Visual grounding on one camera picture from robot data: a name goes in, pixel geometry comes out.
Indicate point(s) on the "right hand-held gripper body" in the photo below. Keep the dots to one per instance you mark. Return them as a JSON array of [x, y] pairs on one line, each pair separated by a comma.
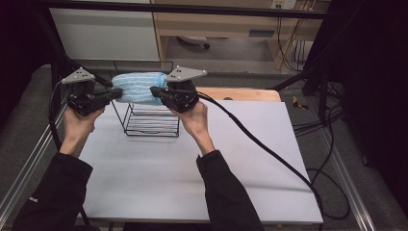
[[179, 96]]

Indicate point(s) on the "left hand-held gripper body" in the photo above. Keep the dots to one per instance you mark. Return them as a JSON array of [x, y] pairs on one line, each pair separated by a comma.
[[85, 99]]

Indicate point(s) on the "blue striped towel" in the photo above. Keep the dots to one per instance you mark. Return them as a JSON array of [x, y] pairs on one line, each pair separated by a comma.
[[136, 88]]

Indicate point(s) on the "person's left hand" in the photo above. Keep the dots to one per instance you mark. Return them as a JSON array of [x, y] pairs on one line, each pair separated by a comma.
[[78, 126]]

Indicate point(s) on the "person's right hand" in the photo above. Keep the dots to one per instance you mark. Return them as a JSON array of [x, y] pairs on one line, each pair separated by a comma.
[[195, 122]]

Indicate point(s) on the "office chair base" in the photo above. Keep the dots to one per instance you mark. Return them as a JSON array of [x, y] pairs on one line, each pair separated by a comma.
[[195, 40]]

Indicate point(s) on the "white cabinet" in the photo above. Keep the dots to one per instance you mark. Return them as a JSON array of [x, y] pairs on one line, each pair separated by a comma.
[[102, 35]]

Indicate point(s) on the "wooden board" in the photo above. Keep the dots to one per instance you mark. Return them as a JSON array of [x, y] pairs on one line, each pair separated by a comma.
[[250, 94]]

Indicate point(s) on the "yellow and black tool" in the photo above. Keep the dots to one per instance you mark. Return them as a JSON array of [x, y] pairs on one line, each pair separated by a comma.
[[300, 103]]

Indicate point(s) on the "white power strip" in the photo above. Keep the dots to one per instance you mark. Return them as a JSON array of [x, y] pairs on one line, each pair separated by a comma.
[[284, 4]]

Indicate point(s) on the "black metal stand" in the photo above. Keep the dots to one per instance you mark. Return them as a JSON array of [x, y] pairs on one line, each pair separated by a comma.
[[324, 93]]

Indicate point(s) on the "black metal frame bar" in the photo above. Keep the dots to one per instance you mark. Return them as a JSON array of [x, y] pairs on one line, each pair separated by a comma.
[[192, 9]]

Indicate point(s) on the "aluminium rail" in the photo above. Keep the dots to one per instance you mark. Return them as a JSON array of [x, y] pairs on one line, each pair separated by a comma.
[[346, 179], [29, 166]]

